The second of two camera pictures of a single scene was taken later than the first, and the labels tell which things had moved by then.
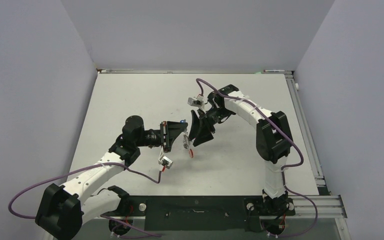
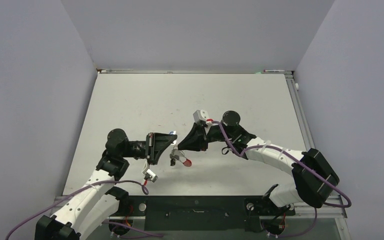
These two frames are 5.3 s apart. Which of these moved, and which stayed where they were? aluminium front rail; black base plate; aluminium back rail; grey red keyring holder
Moved: grey red keyring holder
Stayed: black base plate; aluminium front rail; aluminium back rail
